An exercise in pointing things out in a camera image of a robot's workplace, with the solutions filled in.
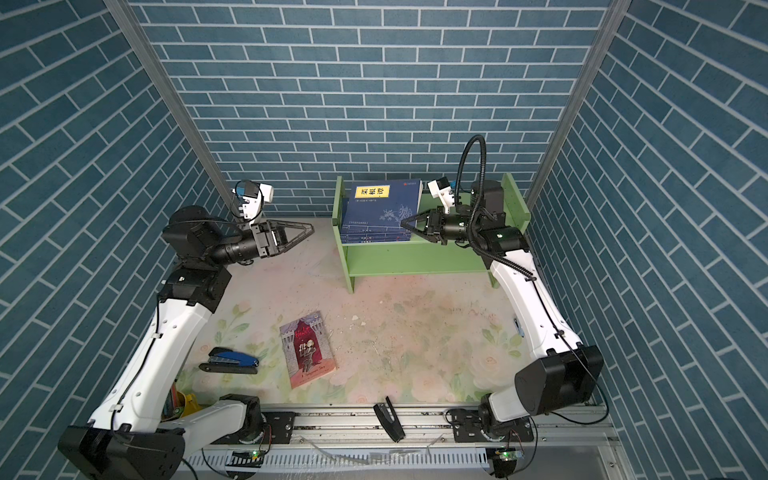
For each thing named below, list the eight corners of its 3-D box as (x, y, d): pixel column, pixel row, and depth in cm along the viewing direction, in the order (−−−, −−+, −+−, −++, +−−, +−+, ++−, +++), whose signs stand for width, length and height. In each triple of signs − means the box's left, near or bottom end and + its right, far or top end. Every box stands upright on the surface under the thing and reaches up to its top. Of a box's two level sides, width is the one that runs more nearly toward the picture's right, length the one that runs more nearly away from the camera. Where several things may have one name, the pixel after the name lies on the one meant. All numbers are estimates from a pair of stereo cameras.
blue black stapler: (204, 370, 85) (198, 367, 83) (215, 350, 89) (210, 346, 87) (254, 377, 84) (250, 374, 82) (263, 356, 88) (260, 352, 86)
